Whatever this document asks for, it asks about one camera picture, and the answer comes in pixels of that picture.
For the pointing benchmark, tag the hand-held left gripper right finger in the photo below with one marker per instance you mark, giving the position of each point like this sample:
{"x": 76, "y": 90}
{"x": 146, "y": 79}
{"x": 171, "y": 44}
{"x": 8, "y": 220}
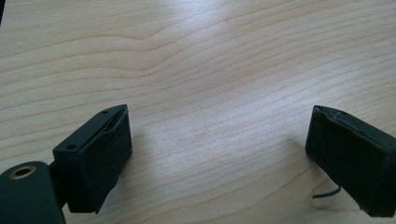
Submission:
{"x": 351, "y": 155}

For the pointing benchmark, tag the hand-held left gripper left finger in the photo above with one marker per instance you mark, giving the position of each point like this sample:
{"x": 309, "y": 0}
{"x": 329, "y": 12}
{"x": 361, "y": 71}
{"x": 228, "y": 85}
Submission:
{"x": 93, "y": 155}

